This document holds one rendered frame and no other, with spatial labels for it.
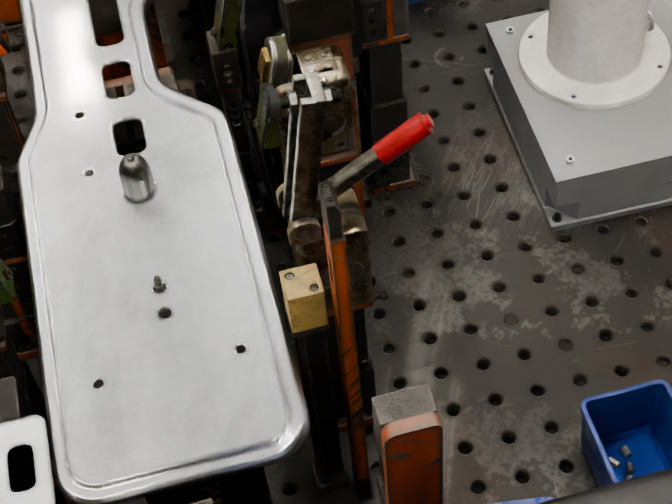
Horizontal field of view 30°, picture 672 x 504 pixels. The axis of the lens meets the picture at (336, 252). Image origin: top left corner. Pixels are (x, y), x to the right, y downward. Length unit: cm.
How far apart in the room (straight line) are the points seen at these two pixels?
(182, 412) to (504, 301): 54
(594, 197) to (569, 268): 9
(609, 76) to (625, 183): 14
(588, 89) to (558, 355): 34
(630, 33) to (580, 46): 6
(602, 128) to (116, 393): 73
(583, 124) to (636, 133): 6
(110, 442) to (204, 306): 16
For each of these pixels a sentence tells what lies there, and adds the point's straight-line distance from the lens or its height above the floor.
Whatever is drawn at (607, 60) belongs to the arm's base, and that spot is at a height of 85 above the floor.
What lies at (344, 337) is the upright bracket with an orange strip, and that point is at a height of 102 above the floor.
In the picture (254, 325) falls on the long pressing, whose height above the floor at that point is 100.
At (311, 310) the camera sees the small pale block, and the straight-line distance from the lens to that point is 110.
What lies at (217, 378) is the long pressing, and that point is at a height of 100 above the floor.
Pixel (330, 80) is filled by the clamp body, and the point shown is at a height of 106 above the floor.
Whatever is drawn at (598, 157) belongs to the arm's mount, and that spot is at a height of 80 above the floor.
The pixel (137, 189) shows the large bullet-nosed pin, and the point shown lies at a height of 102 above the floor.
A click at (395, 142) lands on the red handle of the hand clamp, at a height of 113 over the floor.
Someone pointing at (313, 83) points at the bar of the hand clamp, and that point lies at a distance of 104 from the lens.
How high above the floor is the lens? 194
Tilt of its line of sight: 52 degrees down
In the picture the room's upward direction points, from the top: 6 degrees counter-clockwise
